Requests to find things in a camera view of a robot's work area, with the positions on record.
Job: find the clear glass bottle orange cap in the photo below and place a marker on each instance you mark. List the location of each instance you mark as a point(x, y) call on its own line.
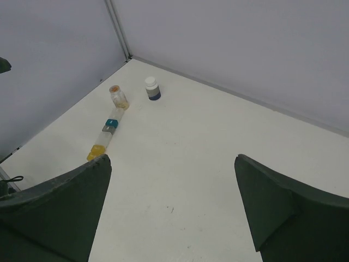
point(118, 97)

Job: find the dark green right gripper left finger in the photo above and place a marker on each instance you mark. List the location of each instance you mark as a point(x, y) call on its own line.
point(55, 220)

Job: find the weekly pill organizer strip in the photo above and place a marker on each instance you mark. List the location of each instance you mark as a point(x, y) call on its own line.
point(100, 146)

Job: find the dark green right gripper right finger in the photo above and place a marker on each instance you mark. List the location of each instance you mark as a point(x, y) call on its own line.
point(290, 220)

